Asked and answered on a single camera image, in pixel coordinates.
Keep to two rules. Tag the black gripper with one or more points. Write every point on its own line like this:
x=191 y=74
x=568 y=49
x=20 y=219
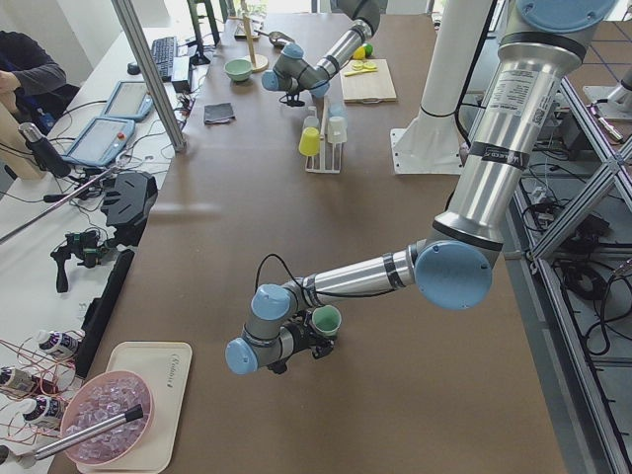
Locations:
x=297 y=335

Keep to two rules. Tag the green plastic cup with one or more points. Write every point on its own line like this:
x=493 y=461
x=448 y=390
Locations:
x=326 y=320

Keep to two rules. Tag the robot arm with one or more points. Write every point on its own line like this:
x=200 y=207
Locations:
x=292 y=74
x=453 y=266

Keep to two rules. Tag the yellow plastic cup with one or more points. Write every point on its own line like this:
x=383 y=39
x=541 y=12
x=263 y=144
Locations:
x=309 y=143

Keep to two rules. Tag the white plastic cup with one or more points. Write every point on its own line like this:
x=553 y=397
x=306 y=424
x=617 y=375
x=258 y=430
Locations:
x=337 y=130

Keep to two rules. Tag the grey plastic cup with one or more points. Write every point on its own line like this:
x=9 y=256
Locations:
x=312 y=119

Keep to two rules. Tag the blue plastic cup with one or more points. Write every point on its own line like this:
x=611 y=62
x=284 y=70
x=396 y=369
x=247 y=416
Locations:
x=337 y=110

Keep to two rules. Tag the white rabbit tray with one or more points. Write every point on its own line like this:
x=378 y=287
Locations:
x=164 y=366

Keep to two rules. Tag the pink bowl of ice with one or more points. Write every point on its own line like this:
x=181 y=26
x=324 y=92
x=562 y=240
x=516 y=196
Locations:
x=107 y=395

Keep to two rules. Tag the grey folded cloth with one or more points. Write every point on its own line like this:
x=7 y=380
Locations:
x=218 y=113

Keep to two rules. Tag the bamboo cutting board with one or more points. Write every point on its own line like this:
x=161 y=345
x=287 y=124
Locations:
x=368 y=88

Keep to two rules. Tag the green bowl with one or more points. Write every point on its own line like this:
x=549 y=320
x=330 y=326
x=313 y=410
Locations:
x=239 y=69

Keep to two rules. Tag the yellow plastic knife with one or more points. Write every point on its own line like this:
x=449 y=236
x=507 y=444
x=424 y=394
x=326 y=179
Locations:
x=359 y=72

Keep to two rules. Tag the teach pendant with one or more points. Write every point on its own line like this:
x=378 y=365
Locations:
x=129 y=100
x=100 y=142

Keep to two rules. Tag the whole lemon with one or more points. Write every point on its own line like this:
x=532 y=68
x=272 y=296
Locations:
x=359 y=53

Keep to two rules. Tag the metal ice scoop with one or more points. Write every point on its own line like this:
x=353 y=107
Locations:
x=276 y=39

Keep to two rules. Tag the black keyboard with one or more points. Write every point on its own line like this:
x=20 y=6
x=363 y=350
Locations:
x=163 y=51

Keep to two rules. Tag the white wire cup rack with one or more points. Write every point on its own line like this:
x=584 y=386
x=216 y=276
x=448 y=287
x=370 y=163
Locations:
x=329 y=160

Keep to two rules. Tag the metal tongs handle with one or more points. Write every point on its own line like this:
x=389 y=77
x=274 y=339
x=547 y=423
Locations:
x=132 y=414

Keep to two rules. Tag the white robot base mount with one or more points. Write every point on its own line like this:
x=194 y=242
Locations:
x=430 y=144

